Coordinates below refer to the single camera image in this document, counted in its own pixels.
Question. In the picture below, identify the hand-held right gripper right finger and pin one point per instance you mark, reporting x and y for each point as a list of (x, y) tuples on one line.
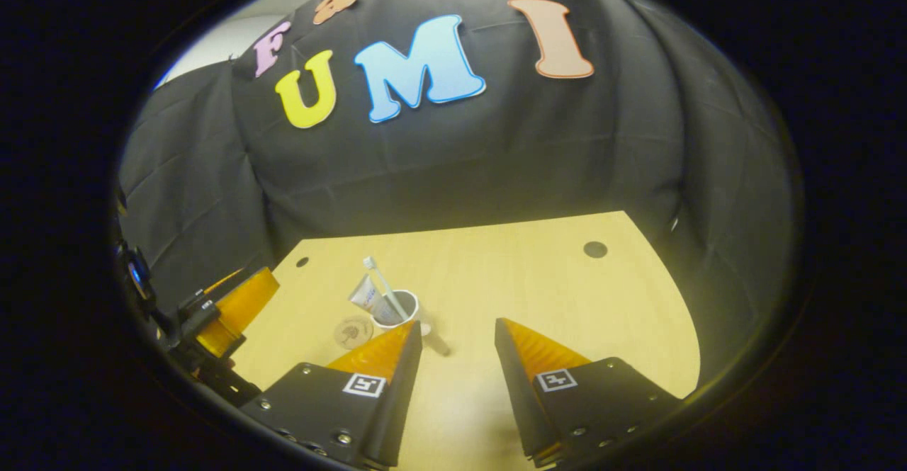
[(521, 393)]

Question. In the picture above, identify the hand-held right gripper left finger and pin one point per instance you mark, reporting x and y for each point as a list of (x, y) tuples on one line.
[(400, 400)]

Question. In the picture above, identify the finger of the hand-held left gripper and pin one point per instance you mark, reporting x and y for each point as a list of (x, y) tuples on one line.
[(225, 282), (241, 308)]

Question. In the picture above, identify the round wooden coaster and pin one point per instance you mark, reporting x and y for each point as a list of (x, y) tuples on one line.
[(352, 332)]

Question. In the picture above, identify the white toothpaste tube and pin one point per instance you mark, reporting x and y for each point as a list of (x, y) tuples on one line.
[(365, 294)]

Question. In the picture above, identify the white toothbrush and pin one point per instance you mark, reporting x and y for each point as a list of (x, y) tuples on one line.
[(382, 283)]

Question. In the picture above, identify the light wooden desktop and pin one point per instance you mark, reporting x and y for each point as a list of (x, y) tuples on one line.
[(553, 280)]

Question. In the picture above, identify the black backdrop cloth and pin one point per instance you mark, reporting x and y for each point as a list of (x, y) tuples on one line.
[(496, 159)]

